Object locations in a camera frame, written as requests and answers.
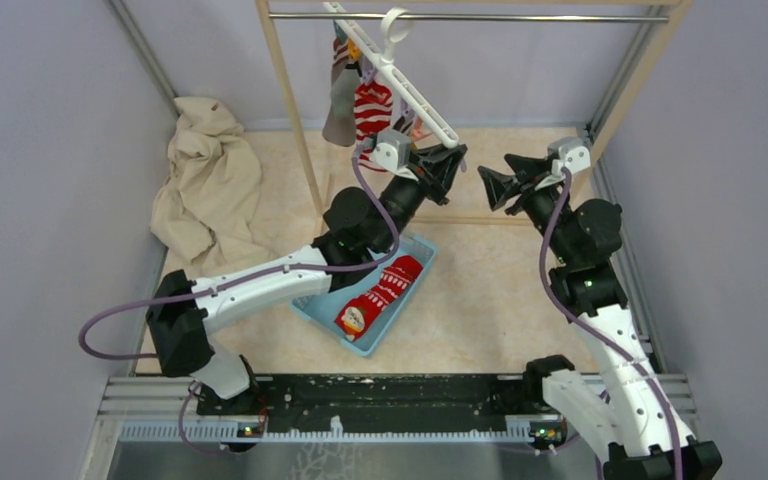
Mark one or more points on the red Santa Christmas sock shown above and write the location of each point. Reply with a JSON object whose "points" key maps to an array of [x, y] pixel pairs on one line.
{"points": [[360, 313]]}

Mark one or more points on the grey striped-cuff sock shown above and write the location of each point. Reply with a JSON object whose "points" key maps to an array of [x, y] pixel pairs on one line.
{"points": [[341, 57]]}

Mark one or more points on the mustard yellow sock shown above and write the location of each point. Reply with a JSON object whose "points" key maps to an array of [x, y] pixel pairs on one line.
{"points": [[405, 123]]}

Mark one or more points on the beige crumpled cloth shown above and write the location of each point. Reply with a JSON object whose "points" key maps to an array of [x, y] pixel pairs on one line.
{"points": [[204, 210]]}

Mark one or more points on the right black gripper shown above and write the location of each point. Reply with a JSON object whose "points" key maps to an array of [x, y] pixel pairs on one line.
{"points": [[526, 175]]}

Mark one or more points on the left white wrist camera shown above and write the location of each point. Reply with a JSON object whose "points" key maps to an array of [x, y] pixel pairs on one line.
{"points": [[392, 153]]}

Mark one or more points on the salmon clothes clip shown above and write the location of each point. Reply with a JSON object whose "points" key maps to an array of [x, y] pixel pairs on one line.
{"points": [[418, 133]]}

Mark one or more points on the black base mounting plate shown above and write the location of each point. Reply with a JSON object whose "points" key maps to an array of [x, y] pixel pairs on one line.
{"points": [[392, 404]]}

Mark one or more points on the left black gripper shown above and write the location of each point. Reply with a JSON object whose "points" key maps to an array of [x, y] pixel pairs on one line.
{"points": [[435, 168]]}

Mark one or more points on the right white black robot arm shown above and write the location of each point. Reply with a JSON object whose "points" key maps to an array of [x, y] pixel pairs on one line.
{"points": [[633, 428]]}

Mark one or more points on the red white striped sock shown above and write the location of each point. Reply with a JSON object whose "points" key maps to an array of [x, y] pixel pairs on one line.
{"points": [[372, 109]]}

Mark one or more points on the white plastic clip hanger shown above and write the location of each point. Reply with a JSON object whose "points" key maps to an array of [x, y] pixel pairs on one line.
{"points": [[395, 27]]}

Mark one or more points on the blue plastic basket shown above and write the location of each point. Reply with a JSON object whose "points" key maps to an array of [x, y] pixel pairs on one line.
{"points": [[321, 310]]}

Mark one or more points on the metal rack rod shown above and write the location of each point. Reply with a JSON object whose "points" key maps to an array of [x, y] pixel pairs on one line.
{"points": [[476, 17]]}

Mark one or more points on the orange clothes clip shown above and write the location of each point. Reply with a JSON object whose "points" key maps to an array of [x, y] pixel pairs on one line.
{"points": [[354, 53]]}

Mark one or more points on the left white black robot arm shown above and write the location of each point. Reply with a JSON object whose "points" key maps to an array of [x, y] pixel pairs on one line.
{"points": [[364, 227]]}

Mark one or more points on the wooden clothes rack frame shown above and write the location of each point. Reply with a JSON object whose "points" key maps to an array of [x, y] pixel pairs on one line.
{"points": [[494, 82]]}

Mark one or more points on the teal clothes clip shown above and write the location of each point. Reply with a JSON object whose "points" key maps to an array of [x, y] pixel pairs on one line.
{"points": [[339, 32]]}

